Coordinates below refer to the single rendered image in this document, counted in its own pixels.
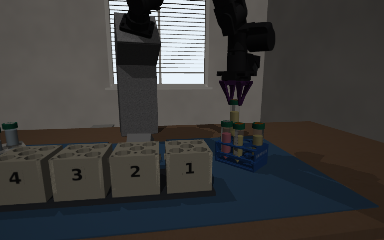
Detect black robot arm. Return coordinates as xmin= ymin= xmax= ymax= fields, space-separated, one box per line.
xmin=119 ymin=0 xmax=276 ymax=72

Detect blue tube rack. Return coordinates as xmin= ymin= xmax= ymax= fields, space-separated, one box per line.
xmin=215 ymin=139 xmax=269 ymax=173

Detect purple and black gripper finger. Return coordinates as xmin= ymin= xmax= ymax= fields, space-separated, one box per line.
xmin=219 ymin=80 xmax=236 ymax=105
xmin=236 ymin=81 xmax=254 ymax=106

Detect test tube with pink liquid and green cap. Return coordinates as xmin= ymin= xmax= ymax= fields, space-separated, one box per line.
xmin=221 ymin=120 xmax=233 ymax=154

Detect blue bench mat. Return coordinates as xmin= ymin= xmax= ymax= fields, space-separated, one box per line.
xmin=0 ymin=137 xmax=379 ymax=240

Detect white box with done label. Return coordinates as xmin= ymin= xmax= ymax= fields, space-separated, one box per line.
xmin=127 ymin=133 xmax=155 ymax=143

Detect white tube rack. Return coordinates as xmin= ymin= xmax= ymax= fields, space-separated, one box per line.
xmin=0 ymin=141 xmax=26 ymax=154

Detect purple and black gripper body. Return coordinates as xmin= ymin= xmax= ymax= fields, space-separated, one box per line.
xmin=217 ymin=51 xmax=257 ymax=81

